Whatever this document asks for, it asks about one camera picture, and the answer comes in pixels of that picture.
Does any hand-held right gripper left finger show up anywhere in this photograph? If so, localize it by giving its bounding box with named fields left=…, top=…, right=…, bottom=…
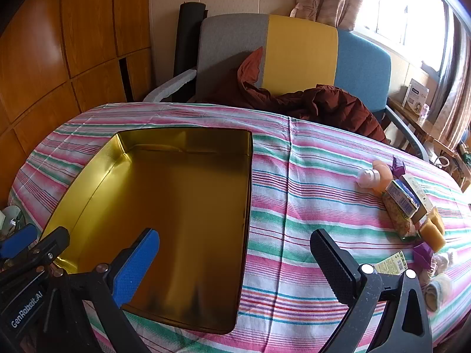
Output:
left=37, top=228, right=160, bottom=353

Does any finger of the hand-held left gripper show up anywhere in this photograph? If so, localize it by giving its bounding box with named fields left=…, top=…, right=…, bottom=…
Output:
left=0, top=227, right=70, bottom=288
left=0, top=224, right=39, bottom=260

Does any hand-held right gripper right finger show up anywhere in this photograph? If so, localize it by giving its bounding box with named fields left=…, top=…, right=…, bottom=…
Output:
left=310, top=229, right=433, bottom=353

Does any white card green label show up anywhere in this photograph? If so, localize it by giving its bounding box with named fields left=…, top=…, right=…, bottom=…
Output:
left=373, top=251, right=407, bottom=274

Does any gold tin box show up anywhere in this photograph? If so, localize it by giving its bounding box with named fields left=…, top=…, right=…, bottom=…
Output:
left=39, top=127, right=254, bottom=335

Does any clear snack packet blue label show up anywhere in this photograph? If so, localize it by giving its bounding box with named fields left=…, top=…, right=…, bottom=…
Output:
left=383, top=180, right=422, bottom=242

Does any peach plastic bottle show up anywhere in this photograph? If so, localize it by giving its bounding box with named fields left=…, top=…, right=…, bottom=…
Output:
left=359, top=160, right=392, bottom=194

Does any yellow sponge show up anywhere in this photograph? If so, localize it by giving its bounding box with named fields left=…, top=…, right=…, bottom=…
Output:
left=419, top=206, right=447, bottom=252

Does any white sock blue cuff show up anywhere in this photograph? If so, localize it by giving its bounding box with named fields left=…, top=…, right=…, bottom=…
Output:
left=423, top=273, right=453, bottom=311

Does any small beige blue carton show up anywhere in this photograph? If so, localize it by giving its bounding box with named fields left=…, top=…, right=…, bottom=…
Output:
left=399, top=174, right=433, bottom=216

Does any striped pink green cloth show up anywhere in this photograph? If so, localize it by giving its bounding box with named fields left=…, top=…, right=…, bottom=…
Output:
left=8, top=102, right=471, bottom=353

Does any dark red jacket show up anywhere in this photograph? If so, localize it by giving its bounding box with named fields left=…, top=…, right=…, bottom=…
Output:
left=221, top=47, right=389, bottom=144

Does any wooden side table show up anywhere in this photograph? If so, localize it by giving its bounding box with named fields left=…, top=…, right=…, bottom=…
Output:
left=386, top=96, right=471, bottom=192

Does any white cardboard box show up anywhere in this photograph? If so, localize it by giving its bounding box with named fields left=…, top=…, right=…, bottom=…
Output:
left=403, top=78, right=430, bottom=109

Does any wooden wardrobe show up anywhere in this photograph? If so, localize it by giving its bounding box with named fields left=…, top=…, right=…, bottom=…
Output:
left=0, top=0, right=153, bottom=207

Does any grey yellow blue chair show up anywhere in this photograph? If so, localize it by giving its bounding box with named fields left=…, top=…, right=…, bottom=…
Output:
left=195, top=13, right=431, bottom=162

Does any black rolled mat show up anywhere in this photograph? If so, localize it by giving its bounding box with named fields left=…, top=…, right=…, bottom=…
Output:
left=173, top=2, right=208, bottom=101

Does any window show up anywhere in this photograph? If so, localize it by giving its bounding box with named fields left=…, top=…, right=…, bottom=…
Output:
left=353, top=0, right=457, bottom=70

